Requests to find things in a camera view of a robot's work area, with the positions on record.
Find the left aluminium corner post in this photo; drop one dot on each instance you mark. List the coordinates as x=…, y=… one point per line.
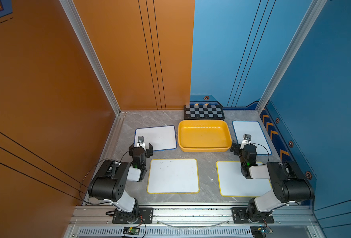
x=83, y=37

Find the right green circuit board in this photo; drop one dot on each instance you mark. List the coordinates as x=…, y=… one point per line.
x=261, y=232

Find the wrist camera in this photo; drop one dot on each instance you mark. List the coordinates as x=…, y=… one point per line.
x=140, y=142
x=246, y=139

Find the left blue-framed whiteboard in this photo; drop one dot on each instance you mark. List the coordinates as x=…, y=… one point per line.
x=161, y=138

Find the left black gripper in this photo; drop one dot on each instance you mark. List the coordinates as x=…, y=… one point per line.
x=148, y=151

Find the yellow plastic storage box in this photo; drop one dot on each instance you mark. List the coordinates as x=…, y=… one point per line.
x=204, y=136

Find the right aluminium corner post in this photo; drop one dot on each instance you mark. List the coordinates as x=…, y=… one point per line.
x=301, y=33

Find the black grey checkerboard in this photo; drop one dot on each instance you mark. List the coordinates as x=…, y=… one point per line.
x=203, y=111

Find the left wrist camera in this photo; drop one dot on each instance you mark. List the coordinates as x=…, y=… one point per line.
x=140, y=142

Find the aluminium front rail frame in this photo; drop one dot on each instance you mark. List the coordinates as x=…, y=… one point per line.
x=193, y=220

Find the left green circuit board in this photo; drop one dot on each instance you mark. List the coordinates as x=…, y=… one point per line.
x=131, y=231

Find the right blue-framed whiteboard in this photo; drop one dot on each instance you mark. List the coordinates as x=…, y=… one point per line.
x=254, y=129

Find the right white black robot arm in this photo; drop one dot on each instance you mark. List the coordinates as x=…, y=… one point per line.
x=288, y=183

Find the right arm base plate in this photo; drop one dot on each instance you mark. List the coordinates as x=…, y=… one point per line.
x=241, y=215

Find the aluminium corner post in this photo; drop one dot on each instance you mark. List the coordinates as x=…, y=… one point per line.
x=301, y=33
x=83, y=37

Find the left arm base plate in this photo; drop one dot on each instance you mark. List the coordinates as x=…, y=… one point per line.
x=135, y=217

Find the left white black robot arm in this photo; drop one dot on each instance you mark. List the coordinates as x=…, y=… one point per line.
x=109, y=183

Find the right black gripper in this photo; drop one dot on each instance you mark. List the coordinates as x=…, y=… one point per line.
x=237, y=148

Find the yellow-framed whiteboard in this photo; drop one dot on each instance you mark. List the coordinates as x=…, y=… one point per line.
x=171, y=176
x=232, y=183

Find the green circuit board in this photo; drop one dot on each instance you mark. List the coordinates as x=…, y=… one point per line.
x=131, y=231
x=261, y=232

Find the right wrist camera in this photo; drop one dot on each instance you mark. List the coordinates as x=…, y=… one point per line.
x=246, y=139

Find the blue-framed whiteboard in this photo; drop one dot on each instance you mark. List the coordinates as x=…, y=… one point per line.
x=161, y=138
x=254, y=129

